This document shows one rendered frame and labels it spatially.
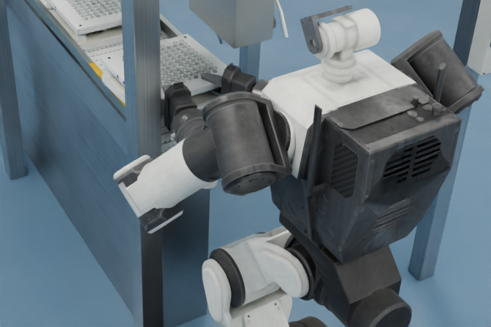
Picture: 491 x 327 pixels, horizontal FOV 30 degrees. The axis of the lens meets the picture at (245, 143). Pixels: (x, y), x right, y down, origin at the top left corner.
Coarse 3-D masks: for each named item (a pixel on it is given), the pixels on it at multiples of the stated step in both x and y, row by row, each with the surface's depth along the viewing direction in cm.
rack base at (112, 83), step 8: (104, 80) 224; (112, 80) 222; (112, 88) 222; (120, 88) 219; (120, 96) 219; (192, 96) 217; (200, 96) 217; (208, 96) 217; (216, 96) 218; (200, 104) 215
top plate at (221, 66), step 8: (168, 40) 230; (176, 40) 230; (184, 40) 231; (192, 40) 231; (200, 48) 227; (104, 56) 223; (112, 56) 223; (120, 56) 223; (160, 56) 223; (176, 56) 224; (208, 56) 224; (104, 64) 221; (112, 64) 219; (120, 64) 220; (216, 64) 221; (224, 64) 221; (112, 72) 219; (120, 72) 216; (216, 72) 218; (120, 80) 216; (192, 80) 214; (200, 80) 214; (192, 88) 211; (200, 88) 212; (208, 88) 214
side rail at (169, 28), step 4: (160, 16) 256; (160, 20) 255; (164, 20) 254; (160, 24) 256; (164, 24) 253; (168, 24) 253; (164, 28) 254; (168, 28) 252; (172, 28) 251; (176, 28) 251; (164, 32) 255; (168, 32) 253; (172, 32) 250; (176, 32) 249; (172, 36) 251
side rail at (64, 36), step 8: (32, 0) 262; (40, 8) 257; (48, 16) 253; (48, 24) 255; (56, 24) 250; (56, 32) 250; (64, 32) 246; (64, 40) 246; (72, 40) 243; (72, 48) 242; (80, 48) 240; (80, 56) 238; (88, 72) 236; (96, 80) 232; (104, 88) 228; (112, 96) 225; (120, 104) 221
